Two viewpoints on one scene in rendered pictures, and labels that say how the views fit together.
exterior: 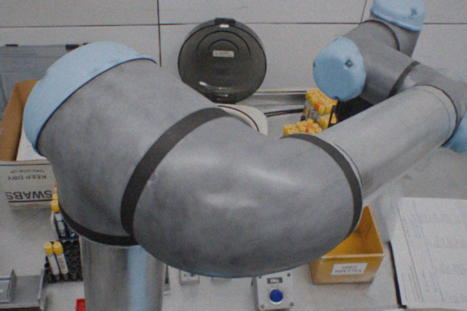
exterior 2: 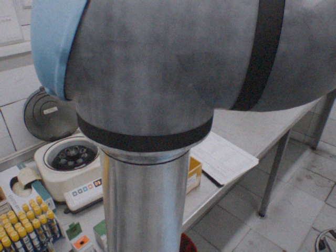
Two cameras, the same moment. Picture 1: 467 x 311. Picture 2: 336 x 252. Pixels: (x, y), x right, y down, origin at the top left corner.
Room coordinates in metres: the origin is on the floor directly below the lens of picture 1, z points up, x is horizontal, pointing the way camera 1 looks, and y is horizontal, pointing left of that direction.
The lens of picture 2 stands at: (0.14, 0.19, 1.57)
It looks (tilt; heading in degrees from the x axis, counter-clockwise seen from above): 32 degrees down; 325
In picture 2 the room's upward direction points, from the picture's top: straight up
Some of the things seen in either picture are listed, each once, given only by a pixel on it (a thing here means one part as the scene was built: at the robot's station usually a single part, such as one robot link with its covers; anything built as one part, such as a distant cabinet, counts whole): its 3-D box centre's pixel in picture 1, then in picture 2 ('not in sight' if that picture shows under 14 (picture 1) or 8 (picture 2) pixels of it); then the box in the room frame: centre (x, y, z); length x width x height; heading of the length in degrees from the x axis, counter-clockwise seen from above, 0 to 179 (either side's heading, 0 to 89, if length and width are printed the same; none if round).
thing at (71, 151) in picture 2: not in sight; (74, 158); (0.93, 0.04, 0.97); 0.15 x 0.15 x 0.07
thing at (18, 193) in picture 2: not in sight; (25, 189); (0.92, 0.22, 0.92); 0.24 x 0.12 x 0.10; 10
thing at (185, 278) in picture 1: (189, 264); (104, 234); (0.61, 0.07, 0.91); 0.05 x 0.04 x 0.07; 10
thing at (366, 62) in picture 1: (365, 66); not in sight; (0.59, -0.16, 1.43); 0.11 x 0.11 x 0.08; 51
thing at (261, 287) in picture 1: (271, 282); not in sight; (0.58, -0.09, 0.92); 0.13 x 0.07 x 0.08; 10
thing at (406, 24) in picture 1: (390, 34); not in sight; (0.68, -0.21, 1.43); 0.09 x 0.08 x 0.11; 141
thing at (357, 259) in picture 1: (341, 244); (176, 173); (0.68, -0.24, 0.92); 0.13 x 0.13 x 0.10; 8
